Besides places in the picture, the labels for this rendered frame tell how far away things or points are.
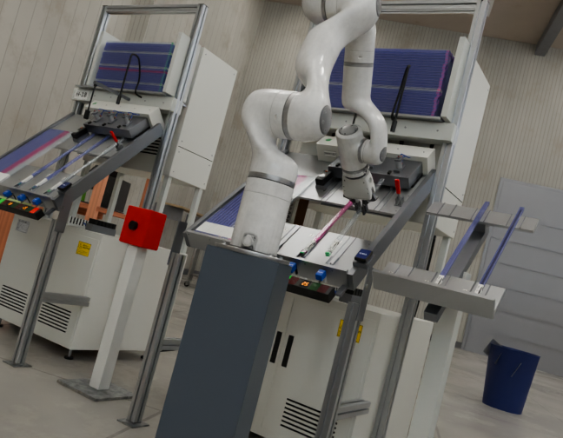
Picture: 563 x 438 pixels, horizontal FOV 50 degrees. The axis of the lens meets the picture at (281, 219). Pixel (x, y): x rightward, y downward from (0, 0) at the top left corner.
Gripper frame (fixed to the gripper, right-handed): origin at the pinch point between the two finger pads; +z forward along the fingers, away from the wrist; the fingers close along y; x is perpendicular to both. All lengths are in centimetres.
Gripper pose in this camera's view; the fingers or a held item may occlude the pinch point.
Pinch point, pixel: (361, 208)
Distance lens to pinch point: 208.4
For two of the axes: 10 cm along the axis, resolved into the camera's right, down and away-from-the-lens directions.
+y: -8.8, -1.3, 4.6
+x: -4.3, 6.4, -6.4
